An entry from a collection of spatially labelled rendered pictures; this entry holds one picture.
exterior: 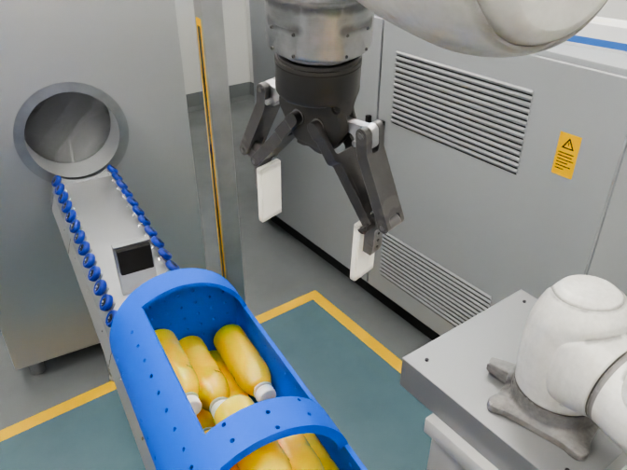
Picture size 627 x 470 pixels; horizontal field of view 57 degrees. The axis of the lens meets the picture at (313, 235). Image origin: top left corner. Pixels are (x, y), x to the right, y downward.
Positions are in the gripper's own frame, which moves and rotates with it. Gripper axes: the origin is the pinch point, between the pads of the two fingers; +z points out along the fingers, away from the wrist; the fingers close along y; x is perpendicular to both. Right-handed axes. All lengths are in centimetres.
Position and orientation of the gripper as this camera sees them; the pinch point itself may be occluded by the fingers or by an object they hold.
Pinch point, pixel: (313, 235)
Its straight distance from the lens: 61.5
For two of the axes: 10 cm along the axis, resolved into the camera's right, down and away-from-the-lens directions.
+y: 7.2, 4.5, -5.3
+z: -0.2, 7.8, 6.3
